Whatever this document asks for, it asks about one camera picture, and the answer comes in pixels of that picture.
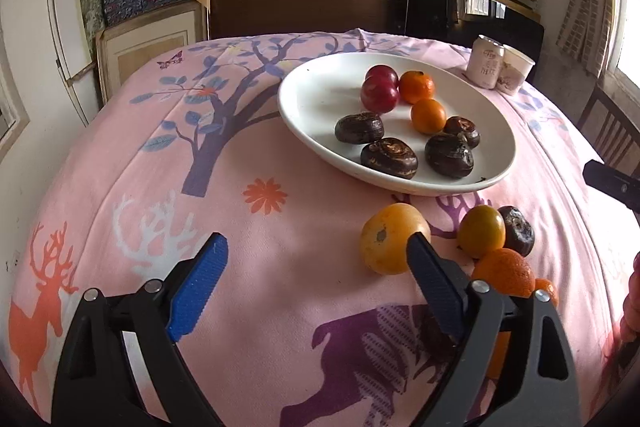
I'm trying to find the orange mandarin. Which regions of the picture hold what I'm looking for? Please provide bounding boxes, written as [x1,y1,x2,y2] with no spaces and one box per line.
[398,70,435,105]
[471,248,536,298]

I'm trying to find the small red plum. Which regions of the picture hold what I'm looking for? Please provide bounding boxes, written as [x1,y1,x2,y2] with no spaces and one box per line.
[366,64,399,86]

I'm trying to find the large red plum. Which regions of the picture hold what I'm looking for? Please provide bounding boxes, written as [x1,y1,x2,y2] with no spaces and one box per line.
[360,77,399,114]

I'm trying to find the yellow-orange fruit lower left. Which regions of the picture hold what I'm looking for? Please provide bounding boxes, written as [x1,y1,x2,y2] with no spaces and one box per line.
[486,332,511,381]

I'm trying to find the large dark water chestnut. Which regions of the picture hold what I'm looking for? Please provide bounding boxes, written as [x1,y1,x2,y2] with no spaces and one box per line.
[425,133,475,179]

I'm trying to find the pale yellow round fruit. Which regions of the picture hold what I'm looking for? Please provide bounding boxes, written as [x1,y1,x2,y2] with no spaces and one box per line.
[359,202,431,275]

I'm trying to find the cardboard framed box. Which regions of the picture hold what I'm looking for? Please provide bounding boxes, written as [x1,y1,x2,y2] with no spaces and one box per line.
[96,0,210,104]

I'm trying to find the pink patterned tablecloth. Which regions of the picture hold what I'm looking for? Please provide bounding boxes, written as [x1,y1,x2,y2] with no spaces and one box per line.
[6,29,639,426]

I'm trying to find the white beverage can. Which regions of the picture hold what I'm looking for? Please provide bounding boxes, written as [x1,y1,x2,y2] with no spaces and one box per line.
[465,35,504,90]

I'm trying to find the white oval plate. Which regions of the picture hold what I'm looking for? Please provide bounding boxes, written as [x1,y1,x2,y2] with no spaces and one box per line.
[278,52,516,196]

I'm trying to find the yellow-orange round fruit top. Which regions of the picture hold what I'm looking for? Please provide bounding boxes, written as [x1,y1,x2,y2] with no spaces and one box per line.
[457,205,506,259]

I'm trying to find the large oval orange kumquat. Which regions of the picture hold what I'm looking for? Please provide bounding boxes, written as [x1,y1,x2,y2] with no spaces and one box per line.
[410,98,448,135]

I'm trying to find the white paper cup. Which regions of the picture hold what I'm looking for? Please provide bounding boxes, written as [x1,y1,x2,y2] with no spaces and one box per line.
[496,44,536,95]

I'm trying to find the dark wooden chair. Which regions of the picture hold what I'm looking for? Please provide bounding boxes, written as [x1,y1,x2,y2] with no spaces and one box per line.
[577,84,639,179]

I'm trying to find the dark wooden cabinet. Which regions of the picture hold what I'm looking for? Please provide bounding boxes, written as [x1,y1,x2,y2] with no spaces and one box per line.
[209,0,407,38]

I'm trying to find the small orange fruit middle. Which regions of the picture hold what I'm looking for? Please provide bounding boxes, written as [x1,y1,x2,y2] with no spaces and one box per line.
[535,279,559,307]

